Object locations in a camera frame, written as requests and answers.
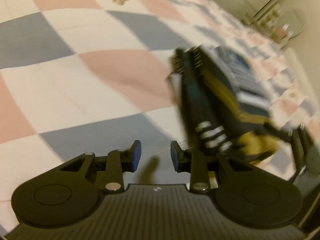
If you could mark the pink grey checkered bedspread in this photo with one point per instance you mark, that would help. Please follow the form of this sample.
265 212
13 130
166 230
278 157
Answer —
91 76

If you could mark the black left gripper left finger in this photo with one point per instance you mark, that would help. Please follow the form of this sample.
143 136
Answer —
74 190

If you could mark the striped dark knit sweater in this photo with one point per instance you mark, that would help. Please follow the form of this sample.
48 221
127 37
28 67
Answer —
224 107

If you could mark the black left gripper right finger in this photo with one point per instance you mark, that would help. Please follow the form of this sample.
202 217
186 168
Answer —
242 192

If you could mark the beige shelf with items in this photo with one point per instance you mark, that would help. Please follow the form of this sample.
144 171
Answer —
280 26

